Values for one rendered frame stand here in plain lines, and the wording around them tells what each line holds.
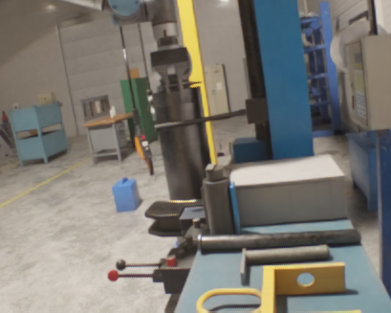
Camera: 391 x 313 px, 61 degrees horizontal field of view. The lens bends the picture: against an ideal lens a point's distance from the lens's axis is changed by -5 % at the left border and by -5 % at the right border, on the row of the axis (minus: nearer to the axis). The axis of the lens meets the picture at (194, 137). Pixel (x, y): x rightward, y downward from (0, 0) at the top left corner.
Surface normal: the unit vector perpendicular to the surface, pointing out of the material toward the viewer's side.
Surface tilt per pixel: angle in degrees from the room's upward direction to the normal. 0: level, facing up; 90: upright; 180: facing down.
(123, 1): 92
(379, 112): 90
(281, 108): 90
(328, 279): 90
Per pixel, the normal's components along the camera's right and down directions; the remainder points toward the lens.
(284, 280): -0.22, 0.20
